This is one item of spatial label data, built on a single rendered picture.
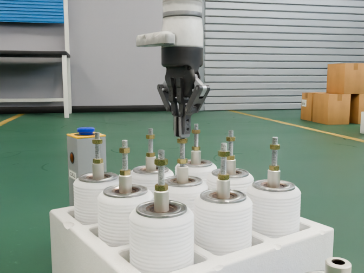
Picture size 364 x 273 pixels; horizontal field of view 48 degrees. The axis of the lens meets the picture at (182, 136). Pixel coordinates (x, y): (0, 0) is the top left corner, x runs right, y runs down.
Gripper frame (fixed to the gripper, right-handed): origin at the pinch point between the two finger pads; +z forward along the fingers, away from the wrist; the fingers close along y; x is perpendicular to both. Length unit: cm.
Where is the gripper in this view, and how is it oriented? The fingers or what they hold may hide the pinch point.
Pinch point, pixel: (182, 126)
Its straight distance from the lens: 74.4
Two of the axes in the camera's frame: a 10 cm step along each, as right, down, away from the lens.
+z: 0.0, 9.9, 1.4
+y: -6.2, -1.1, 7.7
